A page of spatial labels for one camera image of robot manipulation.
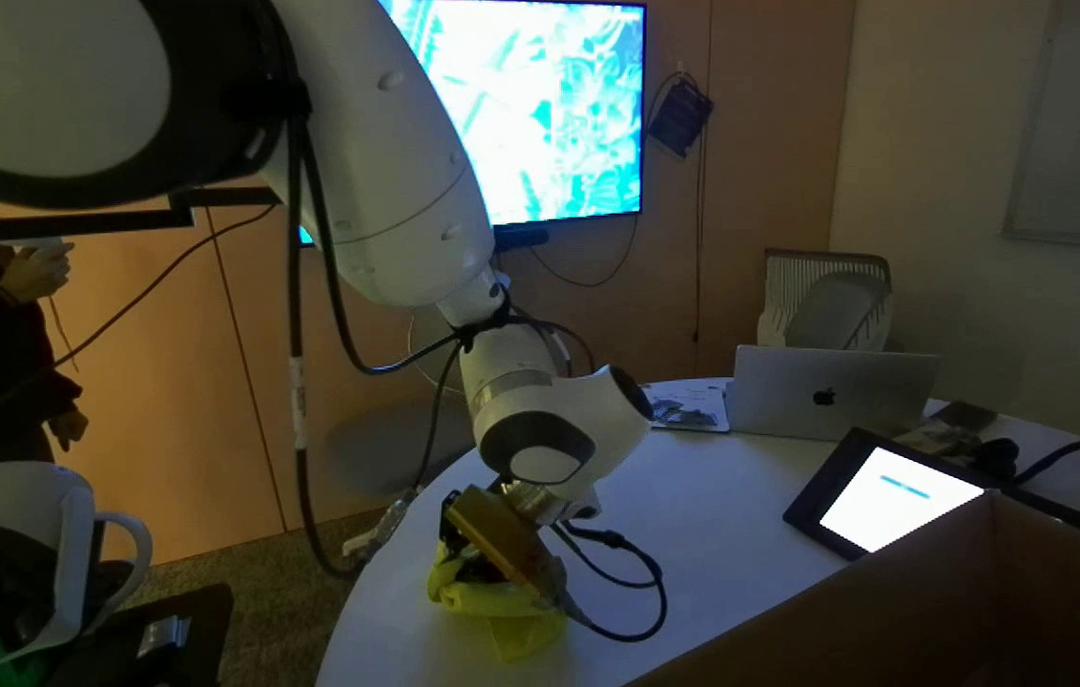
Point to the brown cardboard box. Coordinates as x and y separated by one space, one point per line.
943 611

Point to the silver laptop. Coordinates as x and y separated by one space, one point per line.
829 395

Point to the black tablet with lit screen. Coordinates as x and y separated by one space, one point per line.
896 499

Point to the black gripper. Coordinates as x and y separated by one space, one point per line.
504 540

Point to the black seat with small items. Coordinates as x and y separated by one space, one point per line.
144 634

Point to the wall-mounted TV screen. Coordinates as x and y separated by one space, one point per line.
564 116

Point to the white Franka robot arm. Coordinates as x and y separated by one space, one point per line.
398 191

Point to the black stand bar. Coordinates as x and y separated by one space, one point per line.
122 217

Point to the black bar under TV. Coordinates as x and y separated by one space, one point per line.
521 238

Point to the black flat table device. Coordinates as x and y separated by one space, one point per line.
1074 518

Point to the printed papers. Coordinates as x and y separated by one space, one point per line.
693 409

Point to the smartphone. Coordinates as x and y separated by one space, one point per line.
964 417

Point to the white swivel chair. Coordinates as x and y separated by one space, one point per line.
387 446

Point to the black wall-mounted device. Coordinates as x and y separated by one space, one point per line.
680 119

